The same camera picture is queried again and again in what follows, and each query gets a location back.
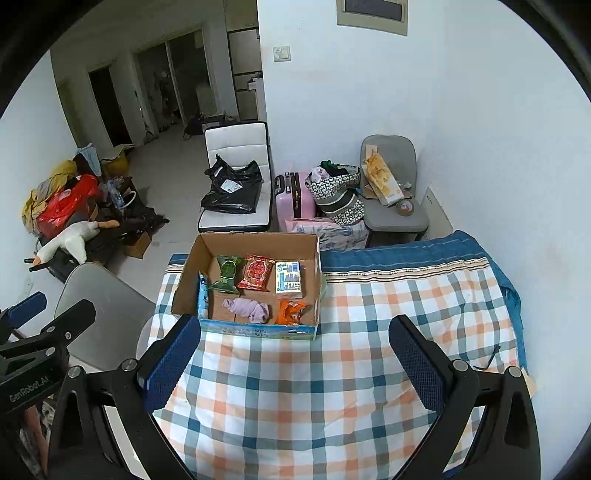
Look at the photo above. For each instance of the plaid blanket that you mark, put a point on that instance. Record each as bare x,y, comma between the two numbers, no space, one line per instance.
323,392

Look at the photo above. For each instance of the grey plastic chair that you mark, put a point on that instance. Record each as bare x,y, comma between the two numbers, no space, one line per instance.
106,304

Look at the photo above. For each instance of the green snack packet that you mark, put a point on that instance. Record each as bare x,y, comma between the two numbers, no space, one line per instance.
226,274

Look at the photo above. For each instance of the white wall switch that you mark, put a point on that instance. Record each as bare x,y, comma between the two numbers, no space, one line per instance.
282,54

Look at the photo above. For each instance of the white blue tissue pack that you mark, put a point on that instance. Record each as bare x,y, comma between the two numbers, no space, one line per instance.
288,277

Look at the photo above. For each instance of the white cushioned chair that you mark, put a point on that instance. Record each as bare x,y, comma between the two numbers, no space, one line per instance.
235,138

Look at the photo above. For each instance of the tape roll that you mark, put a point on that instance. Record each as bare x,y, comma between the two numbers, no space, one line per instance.
405,207

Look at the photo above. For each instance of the red plastic bag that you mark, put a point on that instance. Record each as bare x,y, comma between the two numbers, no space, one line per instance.
69,203

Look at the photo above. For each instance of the thin blue white packet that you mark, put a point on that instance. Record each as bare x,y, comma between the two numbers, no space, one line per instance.
203,295

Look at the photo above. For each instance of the orange snack packet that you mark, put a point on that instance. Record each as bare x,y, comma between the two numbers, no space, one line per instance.
290,313

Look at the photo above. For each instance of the yellow cloth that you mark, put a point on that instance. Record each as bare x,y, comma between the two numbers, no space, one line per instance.
34,203

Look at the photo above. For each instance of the beige card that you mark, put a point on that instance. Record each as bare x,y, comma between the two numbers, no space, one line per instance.
528,383

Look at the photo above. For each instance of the grey padded chair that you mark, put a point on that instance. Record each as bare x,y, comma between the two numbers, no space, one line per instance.
392,217

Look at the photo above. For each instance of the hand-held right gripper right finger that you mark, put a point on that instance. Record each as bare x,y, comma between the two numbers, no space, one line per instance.
415,364

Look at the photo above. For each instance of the black white patterned tote bag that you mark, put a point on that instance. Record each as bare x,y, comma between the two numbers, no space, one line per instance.
341,207

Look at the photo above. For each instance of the floral fabric bundle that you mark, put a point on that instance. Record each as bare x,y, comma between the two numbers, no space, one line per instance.
323,233

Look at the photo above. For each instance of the small brown cardboard box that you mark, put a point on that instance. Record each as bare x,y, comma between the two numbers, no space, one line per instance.
136,244

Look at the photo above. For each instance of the black plastic bag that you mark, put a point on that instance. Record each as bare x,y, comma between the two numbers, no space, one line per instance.
231,194

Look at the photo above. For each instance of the white goose plush toy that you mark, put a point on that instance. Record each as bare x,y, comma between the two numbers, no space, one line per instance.
69,240

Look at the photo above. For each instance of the pink suitcase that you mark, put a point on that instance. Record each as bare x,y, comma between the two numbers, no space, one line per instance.
295,198

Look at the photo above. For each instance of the yellow chips bag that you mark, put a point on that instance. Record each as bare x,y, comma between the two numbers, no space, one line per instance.
381,177

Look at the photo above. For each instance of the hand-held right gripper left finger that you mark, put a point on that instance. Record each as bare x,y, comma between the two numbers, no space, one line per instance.
171,360

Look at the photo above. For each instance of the red snack packet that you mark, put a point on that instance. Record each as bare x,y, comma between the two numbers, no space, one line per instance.
255,272

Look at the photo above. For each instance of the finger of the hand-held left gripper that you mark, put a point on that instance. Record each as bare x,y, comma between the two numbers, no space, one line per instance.
27,307
74,321

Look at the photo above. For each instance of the purple cloth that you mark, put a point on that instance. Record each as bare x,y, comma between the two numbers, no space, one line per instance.
247,309

